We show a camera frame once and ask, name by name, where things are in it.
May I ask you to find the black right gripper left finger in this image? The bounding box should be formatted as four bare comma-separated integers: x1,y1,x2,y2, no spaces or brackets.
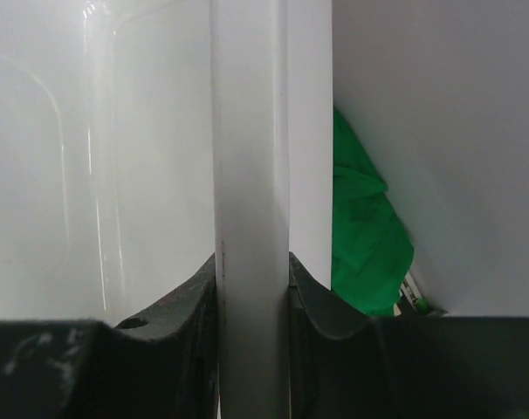
0,259,219,418

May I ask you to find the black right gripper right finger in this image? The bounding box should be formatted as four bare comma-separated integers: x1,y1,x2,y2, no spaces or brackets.
288,256,529,418

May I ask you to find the large white plastic container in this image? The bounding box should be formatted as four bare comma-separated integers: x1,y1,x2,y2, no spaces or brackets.
0,1,529,418

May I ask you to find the green cloth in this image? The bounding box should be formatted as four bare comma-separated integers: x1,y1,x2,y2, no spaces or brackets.
331,109,414,317

